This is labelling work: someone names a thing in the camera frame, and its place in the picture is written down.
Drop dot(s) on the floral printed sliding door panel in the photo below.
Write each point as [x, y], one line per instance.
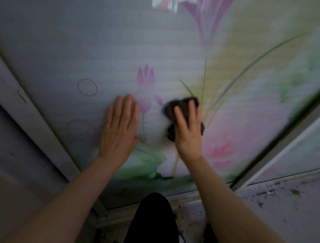
[125, 50]

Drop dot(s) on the person's left little finger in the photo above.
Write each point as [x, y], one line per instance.
[109, 117]

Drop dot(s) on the person's left forearm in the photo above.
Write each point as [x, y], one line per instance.
[65, 202]

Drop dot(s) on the person's left middle finger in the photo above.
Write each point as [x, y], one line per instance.
[128, 110]

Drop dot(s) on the person's left thumb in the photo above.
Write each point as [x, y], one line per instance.
[136, 140]

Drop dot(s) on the dark grey cleaning cloth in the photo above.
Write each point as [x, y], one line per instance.
[171, 110]

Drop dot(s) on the person's right middle finger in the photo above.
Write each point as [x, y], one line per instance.
[192, 112]

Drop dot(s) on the black trousers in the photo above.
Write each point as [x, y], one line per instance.
[152, 220]

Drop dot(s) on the person's right forearm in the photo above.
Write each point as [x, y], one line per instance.
[225, 205]

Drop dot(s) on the grey metal door edge rail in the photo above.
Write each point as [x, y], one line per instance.
[275, 147]

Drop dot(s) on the person's left hand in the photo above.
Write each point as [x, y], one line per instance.
[117, 140]

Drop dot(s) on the person's right hand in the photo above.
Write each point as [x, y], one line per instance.
[188, 142]

